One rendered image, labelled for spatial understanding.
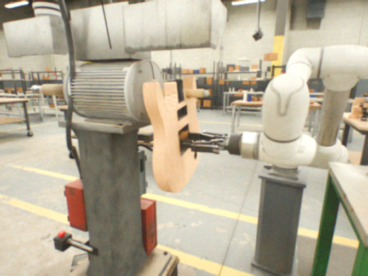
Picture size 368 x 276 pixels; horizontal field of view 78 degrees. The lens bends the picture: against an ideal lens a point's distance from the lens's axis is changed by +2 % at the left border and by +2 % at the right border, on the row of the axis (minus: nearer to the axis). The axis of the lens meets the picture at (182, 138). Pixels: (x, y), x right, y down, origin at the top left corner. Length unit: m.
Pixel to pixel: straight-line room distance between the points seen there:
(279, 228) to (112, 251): 1.05
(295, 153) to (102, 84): 0.72
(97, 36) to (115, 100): 0.26
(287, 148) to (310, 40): 11.33
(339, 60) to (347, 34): 10.99
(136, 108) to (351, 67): 0.87
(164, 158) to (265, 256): 1.33
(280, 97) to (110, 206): 0.85
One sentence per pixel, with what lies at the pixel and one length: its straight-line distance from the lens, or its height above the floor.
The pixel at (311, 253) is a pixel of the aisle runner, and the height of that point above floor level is 0.00.
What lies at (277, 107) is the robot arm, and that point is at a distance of 0.61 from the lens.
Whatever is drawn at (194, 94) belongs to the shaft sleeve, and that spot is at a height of 1.25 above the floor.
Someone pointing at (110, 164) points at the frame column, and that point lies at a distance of 1.03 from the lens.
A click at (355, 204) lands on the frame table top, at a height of 0.93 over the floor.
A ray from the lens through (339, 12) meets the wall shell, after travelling 12.25.
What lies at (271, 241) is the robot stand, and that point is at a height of 0.24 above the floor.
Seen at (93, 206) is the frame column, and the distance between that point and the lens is 1.21.
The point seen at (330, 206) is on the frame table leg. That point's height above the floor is 0.74.
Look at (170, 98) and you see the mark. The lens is 0.77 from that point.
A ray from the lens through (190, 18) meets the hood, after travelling 0.73.
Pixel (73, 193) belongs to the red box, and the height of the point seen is 0.76.
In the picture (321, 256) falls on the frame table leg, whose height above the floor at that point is 0.47.
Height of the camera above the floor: 1.29
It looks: 14 degrees down
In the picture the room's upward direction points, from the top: straight up
